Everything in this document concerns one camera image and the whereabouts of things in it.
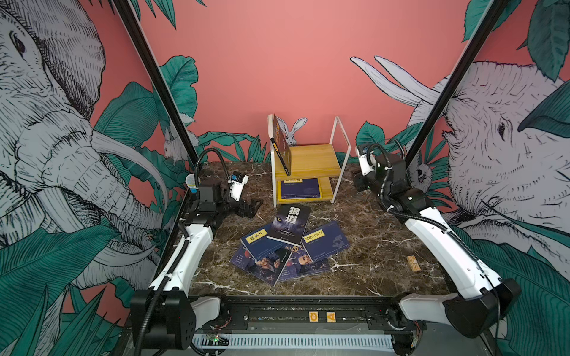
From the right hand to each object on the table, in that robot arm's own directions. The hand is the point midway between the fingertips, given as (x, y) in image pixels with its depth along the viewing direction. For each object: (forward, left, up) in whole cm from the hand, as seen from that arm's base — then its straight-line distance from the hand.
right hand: (356, 162), depth 72 cm
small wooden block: (-21, -26, -35) cm, 49 cm away
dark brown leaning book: (+8, +25, 0) cm, 27 cm away
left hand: (-4, +36, -12) cm, 39 cm away
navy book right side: (-12, +8, -35) cm, 37 cm away
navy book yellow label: (+13, +18, -31) cm, 38 cm away
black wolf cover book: (-5, +23, -33) cm, 41 cm away
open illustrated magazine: (-21, +21, -35) cm, 46 cm away
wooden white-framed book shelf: (+11, +12, -14) cm, 21 cm away
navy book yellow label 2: (-15, +35, -33) cm, 50 cm away
